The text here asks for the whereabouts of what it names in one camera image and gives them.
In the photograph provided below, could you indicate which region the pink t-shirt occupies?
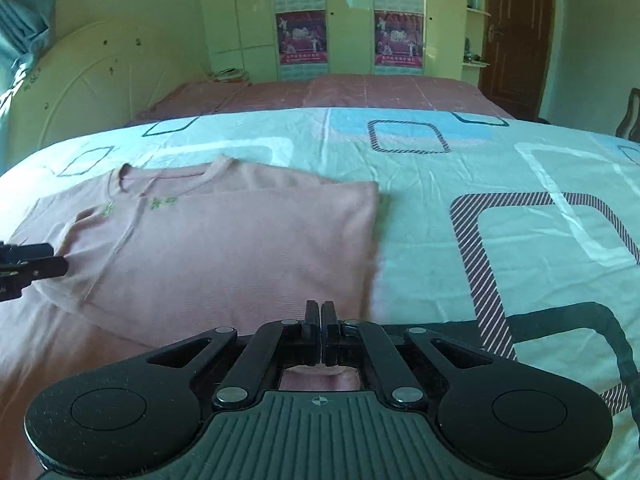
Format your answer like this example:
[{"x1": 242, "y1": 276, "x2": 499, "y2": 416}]
[{"x1": 7, "y1": 155, "x2": 381, "y2": 392}]

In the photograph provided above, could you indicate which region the wooden chair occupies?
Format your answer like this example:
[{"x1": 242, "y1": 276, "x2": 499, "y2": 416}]
[{"x1": 614, "y1": 87, "x2": 640, "y2": 142}]

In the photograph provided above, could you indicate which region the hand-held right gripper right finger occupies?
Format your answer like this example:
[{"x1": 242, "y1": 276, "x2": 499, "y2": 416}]
[{"x1": 322, "y1": 302, "x2": 507, "y2": 408}]

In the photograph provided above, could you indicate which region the brown wooden door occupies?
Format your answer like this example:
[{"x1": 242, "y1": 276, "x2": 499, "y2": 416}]
[{"x1": 477, "y1": 0, "x2": 559, "y2": 121}]

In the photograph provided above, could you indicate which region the light blue patterned bed sheet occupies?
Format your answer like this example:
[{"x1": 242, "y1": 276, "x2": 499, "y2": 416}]
[{"x1": 0, "y1": 107, "x2": 640, "y2": 480}]

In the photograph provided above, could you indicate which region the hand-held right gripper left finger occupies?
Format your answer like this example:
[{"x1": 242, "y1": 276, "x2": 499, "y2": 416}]
[{"x1": 147, "y1": 301, "x2": 321, "y2": 409}]

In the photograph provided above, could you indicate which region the pale green wardrobe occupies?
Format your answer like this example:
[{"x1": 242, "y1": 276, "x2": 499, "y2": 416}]
[{"x1": 197, "y1": 0, "x2": 493, "y2": 84}]

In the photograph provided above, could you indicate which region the blue curtain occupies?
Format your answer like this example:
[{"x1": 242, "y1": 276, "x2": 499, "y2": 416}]
[{"x1": 0, "y1": 0, "x2": 57, "y2": 128}]

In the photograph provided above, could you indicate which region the cream round headboard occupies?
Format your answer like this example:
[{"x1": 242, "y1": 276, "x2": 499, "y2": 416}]
[{"x1": 10, "y1": 20, "x2": 211, "y2": 162}]

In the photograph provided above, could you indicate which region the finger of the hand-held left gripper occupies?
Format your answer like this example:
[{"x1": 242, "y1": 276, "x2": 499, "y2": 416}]
[
  {"x1": 0, "y1": 242, "x2": 55, "y2": 264},
  {"x1": 0, "y1": 256, "x2": 69, "y2": 304}
]

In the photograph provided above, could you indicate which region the pink checked bedspread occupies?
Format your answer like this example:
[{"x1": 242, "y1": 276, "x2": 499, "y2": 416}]
[{"x1": 125, "y1": 74, "x2": 516, "y2": 127}]

